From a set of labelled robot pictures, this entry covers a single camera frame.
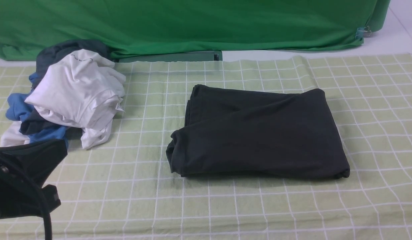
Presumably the green checkered tablecloth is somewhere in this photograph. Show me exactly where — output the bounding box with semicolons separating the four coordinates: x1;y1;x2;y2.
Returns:
0;53;412;240

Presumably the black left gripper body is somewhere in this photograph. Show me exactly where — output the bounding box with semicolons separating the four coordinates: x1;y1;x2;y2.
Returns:
0;168;61;220

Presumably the dark gray garment in pile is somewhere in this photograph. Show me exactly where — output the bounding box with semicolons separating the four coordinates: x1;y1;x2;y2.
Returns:
20;39;112;136

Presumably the dark gray long-sleeve shirt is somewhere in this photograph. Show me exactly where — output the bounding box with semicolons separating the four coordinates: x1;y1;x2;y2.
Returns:
165;85;350;180

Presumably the green backdrop cloth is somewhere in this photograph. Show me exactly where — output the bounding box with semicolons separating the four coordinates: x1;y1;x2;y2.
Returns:
0;0;390;61

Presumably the blue garment in pile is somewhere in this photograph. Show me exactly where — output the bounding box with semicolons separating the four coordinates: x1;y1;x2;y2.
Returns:
0;89;68;147

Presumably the metal binder clip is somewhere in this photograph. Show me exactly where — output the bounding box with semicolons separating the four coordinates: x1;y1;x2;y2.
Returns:
354;26;372;39

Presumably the white shirt in pile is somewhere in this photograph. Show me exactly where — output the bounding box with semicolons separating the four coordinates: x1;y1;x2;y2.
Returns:
0;49;126;150

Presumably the green base bar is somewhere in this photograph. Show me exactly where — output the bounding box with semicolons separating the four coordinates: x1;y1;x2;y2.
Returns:
115;50;223;63

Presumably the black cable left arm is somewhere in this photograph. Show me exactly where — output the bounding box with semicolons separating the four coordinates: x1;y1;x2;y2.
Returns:
0;152;53;240

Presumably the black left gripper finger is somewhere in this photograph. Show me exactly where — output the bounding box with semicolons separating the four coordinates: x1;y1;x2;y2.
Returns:
0;139;68;187

